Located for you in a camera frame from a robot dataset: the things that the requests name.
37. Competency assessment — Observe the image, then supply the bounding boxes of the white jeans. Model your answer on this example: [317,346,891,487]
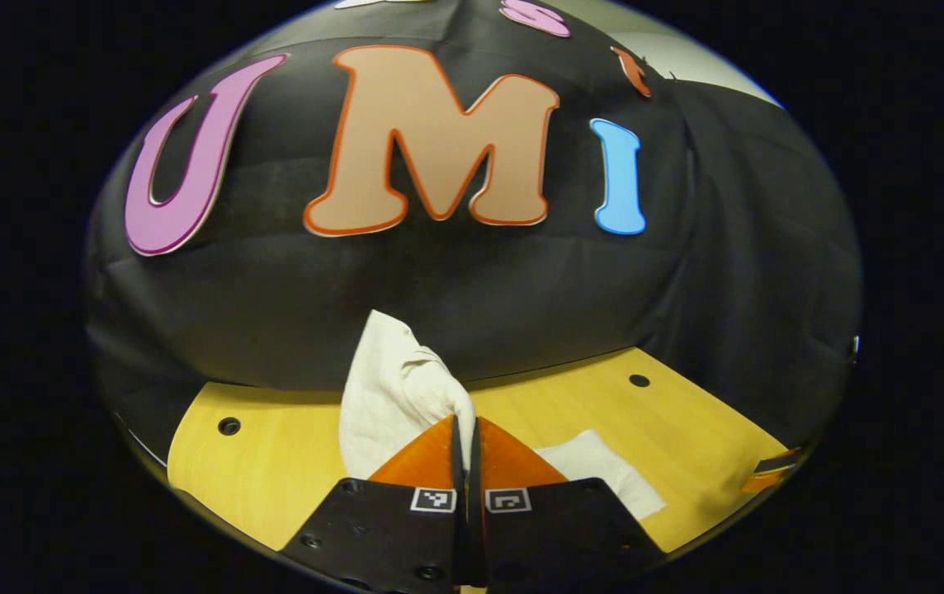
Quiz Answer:
[338,309,667,522]

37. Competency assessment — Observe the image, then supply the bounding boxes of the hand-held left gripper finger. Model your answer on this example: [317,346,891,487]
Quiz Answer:
[470,415,667,592]
[279,414,473,593]

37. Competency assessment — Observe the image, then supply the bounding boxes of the black backdrop cloth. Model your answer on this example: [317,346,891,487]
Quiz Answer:
[83,0,862,463]

